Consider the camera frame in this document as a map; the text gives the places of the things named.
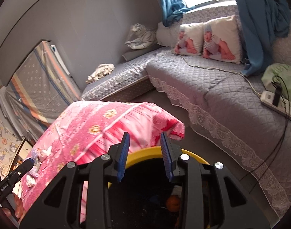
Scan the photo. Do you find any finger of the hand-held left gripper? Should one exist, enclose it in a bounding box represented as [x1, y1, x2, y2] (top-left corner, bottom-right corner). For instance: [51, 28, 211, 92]
[8, 159, 34, 184]

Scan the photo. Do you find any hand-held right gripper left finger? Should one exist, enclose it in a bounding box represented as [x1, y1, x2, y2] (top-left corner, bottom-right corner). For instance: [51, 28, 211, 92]
[19, 132, 131, 229]

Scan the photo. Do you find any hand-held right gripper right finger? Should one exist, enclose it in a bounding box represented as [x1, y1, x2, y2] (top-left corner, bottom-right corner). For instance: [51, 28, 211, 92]
[160, 131, 271, 229]

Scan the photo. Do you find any yellow bin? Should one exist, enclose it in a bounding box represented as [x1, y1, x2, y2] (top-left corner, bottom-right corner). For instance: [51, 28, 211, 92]
[107, 147, 210, 229]

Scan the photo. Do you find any orange mandarin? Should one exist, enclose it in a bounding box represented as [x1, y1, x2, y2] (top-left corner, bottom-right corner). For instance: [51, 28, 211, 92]
[166, 195, 180, 211]

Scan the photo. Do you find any person's left hand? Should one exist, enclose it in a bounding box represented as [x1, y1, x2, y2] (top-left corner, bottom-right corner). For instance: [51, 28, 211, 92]
[1, 192, 25, 223]

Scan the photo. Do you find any white TV cabinet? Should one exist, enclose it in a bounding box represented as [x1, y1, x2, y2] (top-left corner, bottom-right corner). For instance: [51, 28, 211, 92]
[10, 137, 35, 172]

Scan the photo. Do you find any pink floral blanket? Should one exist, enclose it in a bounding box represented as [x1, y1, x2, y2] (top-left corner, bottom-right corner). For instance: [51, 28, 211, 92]
[20, 101, 186, 225]

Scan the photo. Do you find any grey hanging cloth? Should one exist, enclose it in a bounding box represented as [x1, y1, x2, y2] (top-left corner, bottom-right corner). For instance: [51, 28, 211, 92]
[0, 86, 24, 139]

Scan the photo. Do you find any grey quilted sofa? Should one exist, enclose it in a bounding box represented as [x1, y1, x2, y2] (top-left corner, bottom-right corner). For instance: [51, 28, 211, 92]
[81, 3, 291, 217]

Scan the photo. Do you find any striped cloth covered wardrobe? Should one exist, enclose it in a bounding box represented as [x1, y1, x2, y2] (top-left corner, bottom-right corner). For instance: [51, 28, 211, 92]
[5, 40, 82, 139]

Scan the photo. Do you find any cream crumpled cloth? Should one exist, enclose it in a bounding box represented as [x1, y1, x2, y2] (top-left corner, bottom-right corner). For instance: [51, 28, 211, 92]
[86, 63, 115, 84]

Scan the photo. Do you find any white power strip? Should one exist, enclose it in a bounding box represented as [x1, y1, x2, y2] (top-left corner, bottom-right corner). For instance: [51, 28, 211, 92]
[260, 91, 291, 121]

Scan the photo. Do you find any baby print pillow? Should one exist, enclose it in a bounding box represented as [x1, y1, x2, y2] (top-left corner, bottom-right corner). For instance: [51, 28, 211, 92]
[202, 15, 243, 64]
[173, 23, 208, 56]

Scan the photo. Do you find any white tiger plush toy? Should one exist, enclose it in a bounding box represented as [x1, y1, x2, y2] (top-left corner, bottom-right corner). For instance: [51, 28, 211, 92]
[125, 23, 158, 50]

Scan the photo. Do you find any light grey pillow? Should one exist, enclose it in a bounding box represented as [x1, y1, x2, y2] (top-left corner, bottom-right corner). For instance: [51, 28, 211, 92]
[156, 21, 184, 48]

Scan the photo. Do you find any black charger plug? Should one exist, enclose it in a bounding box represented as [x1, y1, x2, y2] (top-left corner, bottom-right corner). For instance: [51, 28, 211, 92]
[272, 81, 283, 106]

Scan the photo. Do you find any green plastic bag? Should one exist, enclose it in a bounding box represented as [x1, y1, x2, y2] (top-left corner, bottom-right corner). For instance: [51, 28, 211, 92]
[261, 63, 291, 93]

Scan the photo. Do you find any blue curtain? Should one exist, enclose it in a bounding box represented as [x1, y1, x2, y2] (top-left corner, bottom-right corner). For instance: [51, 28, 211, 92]
[154, 0, 196, 27]

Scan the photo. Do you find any slate blue hanging cloth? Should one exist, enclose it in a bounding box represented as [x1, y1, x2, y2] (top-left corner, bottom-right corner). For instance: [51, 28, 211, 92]
[231, 0, 291, 77]

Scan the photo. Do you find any cartoon printed wall cloth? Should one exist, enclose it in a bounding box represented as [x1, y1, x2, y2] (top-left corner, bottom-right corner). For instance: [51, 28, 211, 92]
[0, 114, 22, 177]

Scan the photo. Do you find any white cable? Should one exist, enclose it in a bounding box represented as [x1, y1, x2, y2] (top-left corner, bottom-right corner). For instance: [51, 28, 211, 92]
[176, 52, 262, 97]

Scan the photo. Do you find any black cable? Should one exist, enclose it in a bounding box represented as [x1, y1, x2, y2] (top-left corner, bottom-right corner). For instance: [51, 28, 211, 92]
[238, 75, 291, 180]

